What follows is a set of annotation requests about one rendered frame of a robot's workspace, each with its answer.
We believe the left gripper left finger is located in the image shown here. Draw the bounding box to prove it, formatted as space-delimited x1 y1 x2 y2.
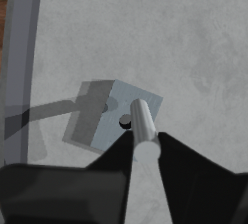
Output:
0 130 134 224

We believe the grey block with hole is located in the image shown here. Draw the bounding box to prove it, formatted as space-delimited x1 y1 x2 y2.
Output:
91 79 163 151

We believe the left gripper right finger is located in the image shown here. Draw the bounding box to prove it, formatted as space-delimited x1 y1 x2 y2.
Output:
158 132 248 224

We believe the grey metal cylinder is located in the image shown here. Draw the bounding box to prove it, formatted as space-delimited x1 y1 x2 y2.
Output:
130 99 161 164

